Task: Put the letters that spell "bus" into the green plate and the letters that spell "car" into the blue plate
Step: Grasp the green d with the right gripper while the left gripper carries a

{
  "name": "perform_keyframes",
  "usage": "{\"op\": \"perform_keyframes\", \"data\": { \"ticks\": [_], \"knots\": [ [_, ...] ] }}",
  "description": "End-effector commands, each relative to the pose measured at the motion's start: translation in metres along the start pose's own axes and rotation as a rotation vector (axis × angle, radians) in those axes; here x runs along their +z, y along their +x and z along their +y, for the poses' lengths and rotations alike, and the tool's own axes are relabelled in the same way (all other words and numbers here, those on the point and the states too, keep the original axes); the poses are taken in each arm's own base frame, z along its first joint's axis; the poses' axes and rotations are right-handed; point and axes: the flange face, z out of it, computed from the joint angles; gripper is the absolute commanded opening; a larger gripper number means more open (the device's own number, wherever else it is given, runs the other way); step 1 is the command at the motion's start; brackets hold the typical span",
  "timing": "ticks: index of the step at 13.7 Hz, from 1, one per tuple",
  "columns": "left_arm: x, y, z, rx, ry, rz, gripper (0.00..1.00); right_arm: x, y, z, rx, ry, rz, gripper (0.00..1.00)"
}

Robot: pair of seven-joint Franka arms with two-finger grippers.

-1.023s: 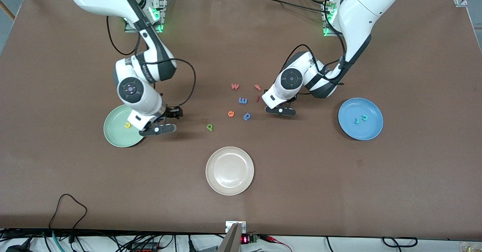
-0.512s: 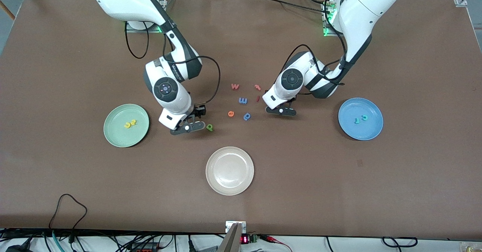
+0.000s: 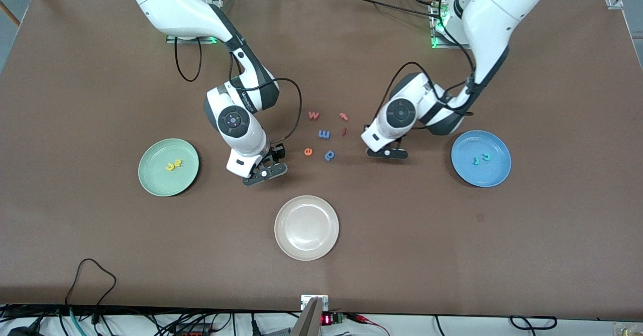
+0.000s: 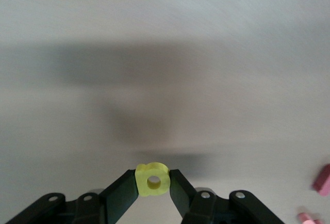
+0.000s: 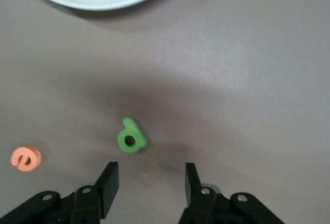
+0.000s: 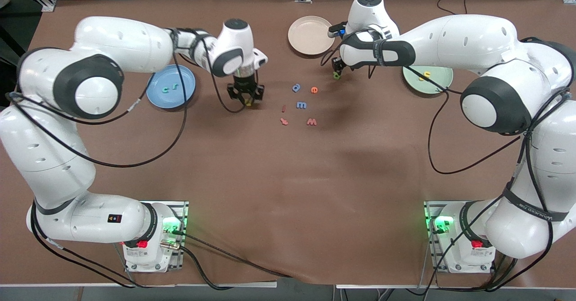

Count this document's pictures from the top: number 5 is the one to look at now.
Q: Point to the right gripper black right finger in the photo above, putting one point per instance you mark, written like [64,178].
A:
[196,198]

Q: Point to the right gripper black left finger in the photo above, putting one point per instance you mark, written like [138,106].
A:
[108,188]

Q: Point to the green foam letter p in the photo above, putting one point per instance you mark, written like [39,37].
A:
[134,131]

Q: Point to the orange foam letter e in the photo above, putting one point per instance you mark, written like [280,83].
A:
[33,154]

